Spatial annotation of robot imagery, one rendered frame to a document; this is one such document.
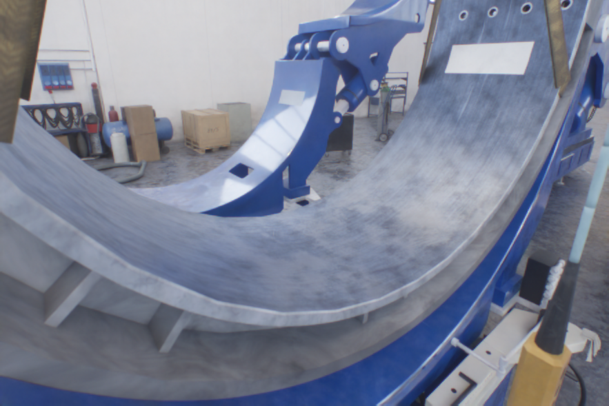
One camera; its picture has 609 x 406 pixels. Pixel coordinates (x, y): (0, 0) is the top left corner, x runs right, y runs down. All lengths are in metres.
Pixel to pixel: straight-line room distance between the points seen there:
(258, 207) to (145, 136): 5.49
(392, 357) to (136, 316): 0.98
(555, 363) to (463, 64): 1.48
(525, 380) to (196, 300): 0.69
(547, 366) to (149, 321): 0.82
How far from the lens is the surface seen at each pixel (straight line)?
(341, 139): 7.80
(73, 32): 9.48
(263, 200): 2.96
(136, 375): 0.69
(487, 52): 1.96
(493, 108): 1.81
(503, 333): 2.01
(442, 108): 1.91
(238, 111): 9.74
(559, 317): 0.84
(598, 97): 2.76
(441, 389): 1.66
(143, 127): 8.12
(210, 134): 8.54
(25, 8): 0.53
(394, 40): 3.85
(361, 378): 1.39
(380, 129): 9.76
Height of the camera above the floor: 2.04
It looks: 19 degrees down
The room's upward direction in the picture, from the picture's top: straight up
